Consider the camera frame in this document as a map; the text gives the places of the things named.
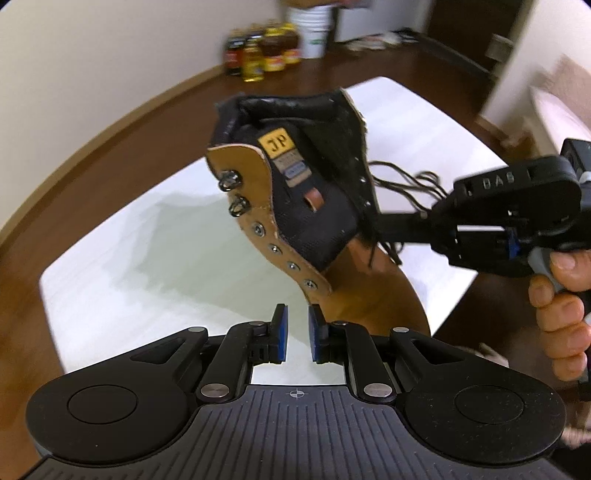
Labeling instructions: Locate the person's right hand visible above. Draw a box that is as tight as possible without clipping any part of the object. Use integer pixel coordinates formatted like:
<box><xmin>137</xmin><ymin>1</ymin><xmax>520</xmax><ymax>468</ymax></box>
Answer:
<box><xmin>529</xmin><ymin>251</ymin><xmax>591</xmax><ymax>384</ymax></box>

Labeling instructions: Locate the stack of white plastic buckets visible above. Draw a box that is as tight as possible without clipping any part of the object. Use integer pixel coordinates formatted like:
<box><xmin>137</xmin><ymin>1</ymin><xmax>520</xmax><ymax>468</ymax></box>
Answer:
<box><xmin>288</xmin><ymin>7</ymin><xmax>333</xmax><ymax>60</ymax></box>

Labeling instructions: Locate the beige patterned pillow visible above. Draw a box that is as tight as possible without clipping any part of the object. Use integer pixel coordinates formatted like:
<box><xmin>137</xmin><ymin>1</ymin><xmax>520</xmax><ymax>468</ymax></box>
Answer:
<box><xmin>549</xmin><ymin>53</ymin><xmax>591</xmax><ymax>112</ymax></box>

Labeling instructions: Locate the dark wooden door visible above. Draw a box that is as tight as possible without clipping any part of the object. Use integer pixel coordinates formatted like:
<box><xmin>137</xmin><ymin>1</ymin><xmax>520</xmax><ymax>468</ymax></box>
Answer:
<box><xmin>425</xmin><ymin>0</ymin><xmax>541</xmax><ymax>93</ymax></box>

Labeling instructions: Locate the brown leather boot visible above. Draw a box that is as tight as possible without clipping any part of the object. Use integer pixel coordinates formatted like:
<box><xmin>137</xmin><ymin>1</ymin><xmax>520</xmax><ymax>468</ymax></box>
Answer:
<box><xmin>205</xmin><ymin>88</ymin><xmax>432</xmax><ymax>337</ymax></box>

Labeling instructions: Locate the white drawer cabinet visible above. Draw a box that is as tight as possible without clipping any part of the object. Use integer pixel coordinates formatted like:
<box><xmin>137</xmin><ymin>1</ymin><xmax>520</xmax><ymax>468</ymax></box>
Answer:
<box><xmin>332</xmin><ymin>0</ymin><xmax>432</xmax><ymax>44</ymax></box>

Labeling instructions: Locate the group of cooking oil bottles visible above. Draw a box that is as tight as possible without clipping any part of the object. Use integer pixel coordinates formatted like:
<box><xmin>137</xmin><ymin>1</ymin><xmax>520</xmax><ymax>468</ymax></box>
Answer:
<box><xmin>224</xmin><ymin>18</ymin><xmax>303</xmax><ymax>84</ymax></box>

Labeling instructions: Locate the row of shoes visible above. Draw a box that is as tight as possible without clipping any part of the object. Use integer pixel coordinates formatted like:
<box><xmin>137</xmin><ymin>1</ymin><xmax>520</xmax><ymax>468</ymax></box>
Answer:
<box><xmin>344</xmin><ymin>30</ymin><xmax>419</xmax><ymax>51</ymax></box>

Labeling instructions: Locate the beige quilted cloth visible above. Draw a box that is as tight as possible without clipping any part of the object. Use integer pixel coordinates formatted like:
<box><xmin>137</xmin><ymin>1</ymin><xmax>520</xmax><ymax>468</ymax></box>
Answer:
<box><xmin>478</xmin><ymin>344</ymin><xmax>509</xmax><ymax>370</ymax></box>

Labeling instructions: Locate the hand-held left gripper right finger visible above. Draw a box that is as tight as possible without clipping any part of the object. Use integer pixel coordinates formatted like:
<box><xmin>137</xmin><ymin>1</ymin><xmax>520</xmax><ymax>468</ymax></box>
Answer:
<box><xmin>307</xmin><ymin>305</ymin><xmax>462</xmax><ymax>408</ymax></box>

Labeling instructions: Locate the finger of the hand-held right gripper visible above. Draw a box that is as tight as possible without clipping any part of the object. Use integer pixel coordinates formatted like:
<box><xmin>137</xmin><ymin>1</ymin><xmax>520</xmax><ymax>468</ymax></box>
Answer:
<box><xmin>375</xmin><ymin>210</ymin><xmax>458</xmax><ymax>245</ymax></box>

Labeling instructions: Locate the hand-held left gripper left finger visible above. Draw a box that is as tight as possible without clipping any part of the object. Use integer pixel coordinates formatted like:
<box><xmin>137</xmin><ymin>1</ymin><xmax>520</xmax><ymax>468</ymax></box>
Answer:
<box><xmin>131</xmin><ymin>304</ymin><xmax>289</xmax><ymax>408</ymax></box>

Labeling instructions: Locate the white bed with wooden legs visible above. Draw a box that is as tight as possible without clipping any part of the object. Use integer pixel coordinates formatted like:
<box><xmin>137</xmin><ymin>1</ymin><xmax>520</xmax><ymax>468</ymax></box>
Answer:
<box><xmin>526</xmin><ymin>85</ymin><xmax>591</xmax><ymax>160</ymax></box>

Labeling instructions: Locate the dark brown shoelace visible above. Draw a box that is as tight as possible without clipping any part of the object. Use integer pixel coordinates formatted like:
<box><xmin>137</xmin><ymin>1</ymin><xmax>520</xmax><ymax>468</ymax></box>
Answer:
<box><xmin>365</xmin><ymin>159</ymin><xmax>458</xmax><ymax>268</ymax></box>

